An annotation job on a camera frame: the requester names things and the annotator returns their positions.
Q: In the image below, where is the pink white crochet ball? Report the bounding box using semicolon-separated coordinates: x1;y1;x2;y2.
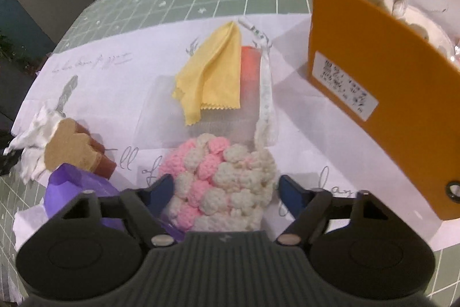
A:
159;133;278;232

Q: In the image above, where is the purple tissue pack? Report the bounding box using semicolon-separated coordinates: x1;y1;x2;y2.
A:
44;164;185;241

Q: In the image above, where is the brown heart-shaped sponge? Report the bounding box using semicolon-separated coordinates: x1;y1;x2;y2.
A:
44;119;116;179

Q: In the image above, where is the yellow cleaning cloth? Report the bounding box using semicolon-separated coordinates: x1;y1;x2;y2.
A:
172;22;242;125

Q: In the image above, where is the white tissue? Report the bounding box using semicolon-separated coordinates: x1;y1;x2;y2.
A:
1;105;65;185

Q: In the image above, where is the white printed table runner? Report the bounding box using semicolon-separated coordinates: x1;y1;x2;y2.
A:
12;14;459;250

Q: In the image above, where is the orange cardboard box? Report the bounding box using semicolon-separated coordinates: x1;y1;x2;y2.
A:
307;0;459;220

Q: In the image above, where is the green grid tablecloth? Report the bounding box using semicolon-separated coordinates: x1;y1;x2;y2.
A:
1;0;459;306

